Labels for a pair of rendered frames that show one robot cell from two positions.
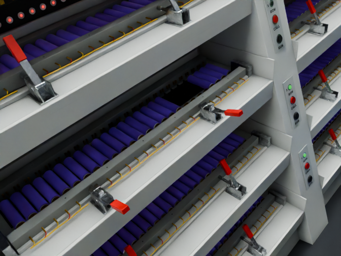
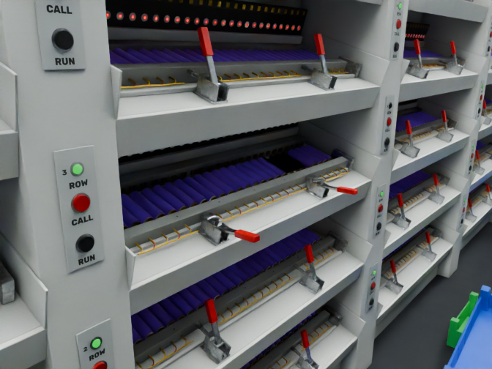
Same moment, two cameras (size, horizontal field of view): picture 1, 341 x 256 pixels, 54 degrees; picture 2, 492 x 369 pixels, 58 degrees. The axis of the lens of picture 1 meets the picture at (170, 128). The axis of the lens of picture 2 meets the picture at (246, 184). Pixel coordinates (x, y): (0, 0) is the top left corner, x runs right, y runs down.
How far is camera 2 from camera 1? 0.29 m
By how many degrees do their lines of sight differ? 17
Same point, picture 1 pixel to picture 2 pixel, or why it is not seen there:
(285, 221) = (338, 343)
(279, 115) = (366, 218)
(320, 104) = (392, 228)
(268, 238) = (318, 356)
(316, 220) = (364, 353)
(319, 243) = not seen: outside the picture
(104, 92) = (258, 118)
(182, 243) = (252, 321)
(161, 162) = (270, 216)
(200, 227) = (272, 310)
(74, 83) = (239, 98)
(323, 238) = not seen: outside the picture
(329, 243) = not seen: outside the picture
